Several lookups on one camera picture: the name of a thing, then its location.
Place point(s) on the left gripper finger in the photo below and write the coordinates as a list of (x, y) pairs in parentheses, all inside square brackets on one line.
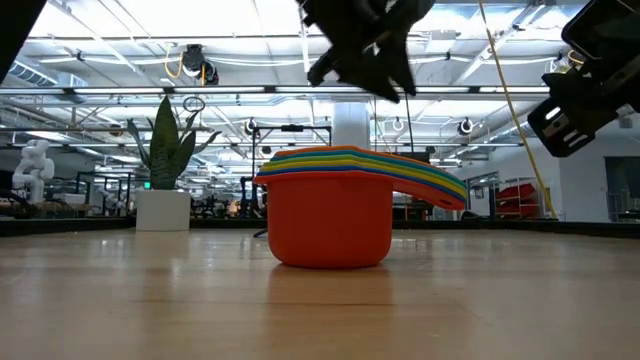
[(360, 75), (397, 65)]

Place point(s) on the light blue measuring cup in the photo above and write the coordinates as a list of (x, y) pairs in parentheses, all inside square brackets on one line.
[(345, 154)]

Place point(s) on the green measuring cup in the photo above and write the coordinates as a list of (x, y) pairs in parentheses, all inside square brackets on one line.
[(350, 159)]

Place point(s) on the yellow measuring cup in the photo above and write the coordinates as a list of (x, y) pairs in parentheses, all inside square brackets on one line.
[(350, 164)]

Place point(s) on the red measuring cup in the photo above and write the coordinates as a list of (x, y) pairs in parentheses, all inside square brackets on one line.
[(330, 225)]

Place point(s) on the navy measuring cup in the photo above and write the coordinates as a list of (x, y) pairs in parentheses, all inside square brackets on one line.
[(261, 233)]

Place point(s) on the white round column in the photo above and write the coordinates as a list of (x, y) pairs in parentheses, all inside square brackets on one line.
[(350, 125)]

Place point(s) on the black monitor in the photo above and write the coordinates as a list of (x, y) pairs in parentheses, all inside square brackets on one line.
[(417, 157)]

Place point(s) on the red storage bins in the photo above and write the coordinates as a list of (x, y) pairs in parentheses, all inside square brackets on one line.
[(515, 192)]

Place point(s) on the snake plant in white pot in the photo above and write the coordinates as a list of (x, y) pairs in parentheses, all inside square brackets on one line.
[(165, 150)]

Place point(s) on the white robot figure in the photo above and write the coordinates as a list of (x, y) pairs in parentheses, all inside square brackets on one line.
[(32, 170)]

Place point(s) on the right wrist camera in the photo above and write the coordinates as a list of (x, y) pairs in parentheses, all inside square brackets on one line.
[(567, 127)]

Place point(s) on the black workstation frame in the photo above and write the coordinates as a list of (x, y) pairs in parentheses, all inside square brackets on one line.
[(292, 129)]

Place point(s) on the black metal table frame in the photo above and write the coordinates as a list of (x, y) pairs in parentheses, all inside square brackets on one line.
[(75, 226)]

